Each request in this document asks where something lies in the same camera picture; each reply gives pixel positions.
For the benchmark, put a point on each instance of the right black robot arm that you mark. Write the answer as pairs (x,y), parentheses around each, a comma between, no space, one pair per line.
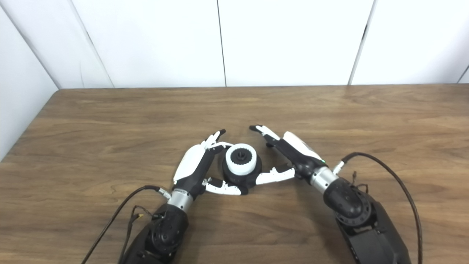
(362,227)

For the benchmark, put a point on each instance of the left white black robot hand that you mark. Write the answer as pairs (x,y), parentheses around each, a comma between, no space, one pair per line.
(192,165)

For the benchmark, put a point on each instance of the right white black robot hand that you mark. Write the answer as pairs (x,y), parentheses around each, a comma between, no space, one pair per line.
(296,150)

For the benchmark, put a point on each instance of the round black stepped part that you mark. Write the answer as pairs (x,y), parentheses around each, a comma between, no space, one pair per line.
(238,181)

